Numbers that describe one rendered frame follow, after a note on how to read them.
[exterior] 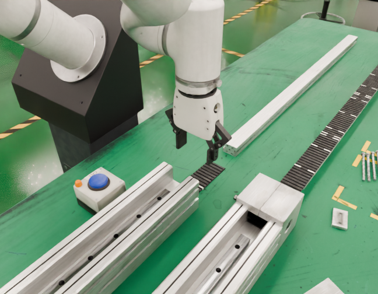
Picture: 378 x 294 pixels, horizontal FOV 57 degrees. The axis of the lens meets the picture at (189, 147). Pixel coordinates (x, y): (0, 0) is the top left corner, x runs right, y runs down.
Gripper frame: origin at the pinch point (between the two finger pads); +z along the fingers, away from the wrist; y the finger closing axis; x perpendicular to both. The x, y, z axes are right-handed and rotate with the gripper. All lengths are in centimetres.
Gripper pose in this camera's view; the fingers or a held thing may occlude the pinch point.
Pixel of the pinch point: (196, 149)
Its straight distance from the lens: 76.6
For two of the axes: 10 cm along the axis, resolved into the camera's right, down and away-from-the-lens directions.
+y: -7.8, -3.9, 4.9
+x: -6.2, 4.9, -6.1
